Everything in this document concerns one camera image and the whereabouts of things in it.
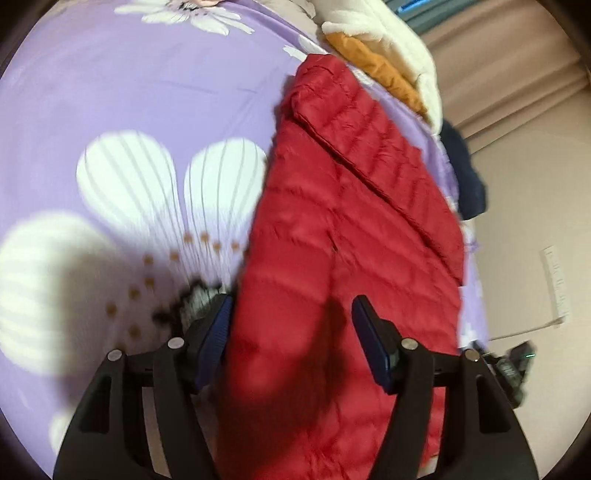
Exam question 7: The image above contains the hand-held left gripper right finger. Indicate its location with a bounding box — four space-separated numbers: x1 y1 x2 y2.
352 295 540 480

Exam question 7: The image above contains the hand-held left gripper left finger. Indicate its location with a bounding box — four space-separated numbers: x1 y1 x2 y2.
52 294 234 480

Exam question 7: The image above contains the red quilted down jacket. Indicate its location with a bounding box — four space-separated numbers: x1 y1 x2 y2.
215 53 466 480

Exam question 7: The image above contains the black grey furry cloth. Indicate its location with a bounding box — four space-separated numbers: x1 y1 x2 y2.
154 277 223 334

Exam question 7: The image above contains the navy blue cloth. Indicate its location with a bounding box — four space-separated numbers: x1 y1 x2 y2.
441 119 488 221

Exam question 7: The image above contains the purple floral bed sheet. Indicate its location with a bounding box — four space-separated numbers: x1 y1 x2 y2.
0 0 490 480

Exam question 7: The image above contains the orange brown cloth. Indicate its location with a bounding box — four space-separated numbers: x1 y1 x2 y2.
325 32 428 117

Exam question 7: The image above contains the beige curtain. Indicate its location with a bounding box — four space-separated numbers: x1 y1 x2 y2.
402 0 591 155

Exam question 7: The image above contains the white fleece blanket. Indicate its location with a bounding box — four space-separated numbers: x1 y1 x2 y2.
295 0 445 136

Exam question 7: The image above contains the white wall power strip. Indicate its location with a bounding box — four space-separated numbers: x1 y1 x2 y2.
541 246 573 326

